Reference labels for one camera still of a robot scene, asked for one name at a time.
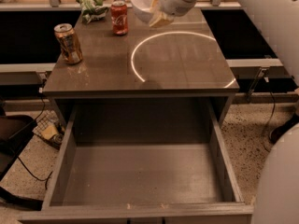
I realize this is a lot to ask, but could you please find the dark chair at left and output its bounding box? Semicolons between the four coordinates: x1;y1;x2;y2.
0;115;42;211

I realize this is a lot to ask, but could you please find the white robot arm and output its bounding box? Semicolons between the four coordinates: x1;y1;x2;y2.
149;0;299;224

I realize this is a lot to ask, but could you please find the green chip bag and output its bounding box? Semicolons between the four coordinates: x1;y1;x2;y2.
77;0;108;24

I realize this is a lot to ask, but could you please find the wire basket with items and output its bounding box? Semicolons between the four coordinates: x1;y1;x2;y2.
34;110;64;149

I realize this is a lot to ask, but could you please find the white ceramic bowl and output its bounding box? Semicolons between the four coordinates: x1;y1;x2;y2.
131;0;153;23

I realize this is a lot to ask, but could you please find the black floor cable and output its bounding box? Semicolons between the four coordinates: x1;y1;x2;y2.
17;77;54;191

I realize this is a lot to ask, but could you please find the red cola can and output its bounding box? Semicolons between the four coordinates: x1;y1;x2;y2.
110;0;128;35

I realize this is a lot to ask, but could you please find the orange dented soda can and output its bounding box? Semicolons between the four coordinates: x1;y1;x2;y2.
54;23;83;64

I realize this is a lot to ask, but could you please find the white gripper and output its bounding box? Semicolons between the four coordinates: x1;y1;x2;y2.
149;0;197;28

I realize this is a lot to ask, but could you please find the open grey drawer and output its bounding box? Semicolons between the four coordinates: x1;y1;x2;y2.
20;98;253;224

